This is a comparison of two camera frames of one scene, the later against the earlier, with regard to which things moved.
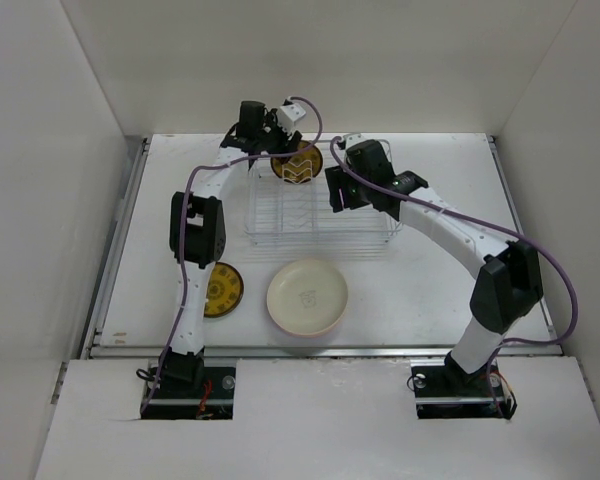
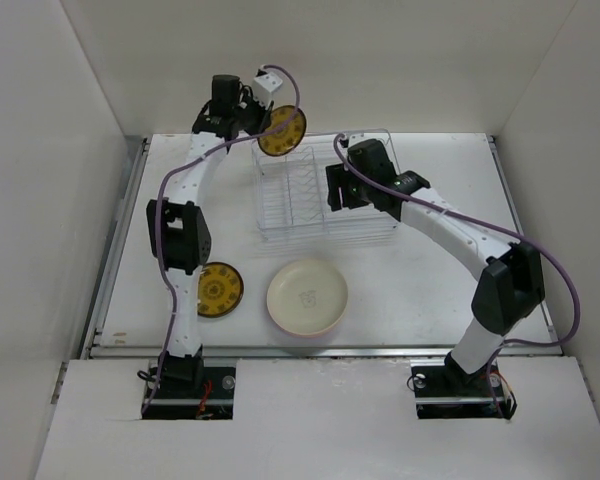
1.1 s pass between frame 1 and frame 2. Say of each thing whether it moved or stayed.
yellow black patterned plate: stayed
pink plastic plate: stayed
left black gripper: moved
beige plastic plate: stayed
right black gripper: stayed
